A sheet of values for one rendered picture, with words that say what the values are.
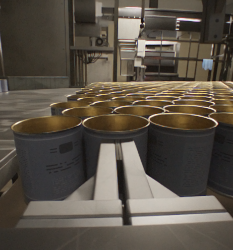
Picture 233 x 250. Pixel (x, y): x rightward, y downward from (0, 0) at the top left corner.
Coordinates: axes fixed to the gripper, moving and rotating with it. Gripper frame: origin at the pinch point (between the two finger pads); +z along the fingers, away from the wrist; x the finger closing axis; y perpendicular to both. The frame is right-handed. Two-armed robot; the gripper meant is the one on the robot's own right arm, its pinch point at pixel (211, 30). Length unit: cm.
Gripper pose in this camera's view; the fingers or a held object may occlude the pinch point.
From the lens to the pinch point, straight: 37.7
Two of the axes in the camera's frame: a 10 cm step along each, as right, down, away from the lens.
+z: 0.1, 9.6, 2.7
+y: -10.0, 0.2, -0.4
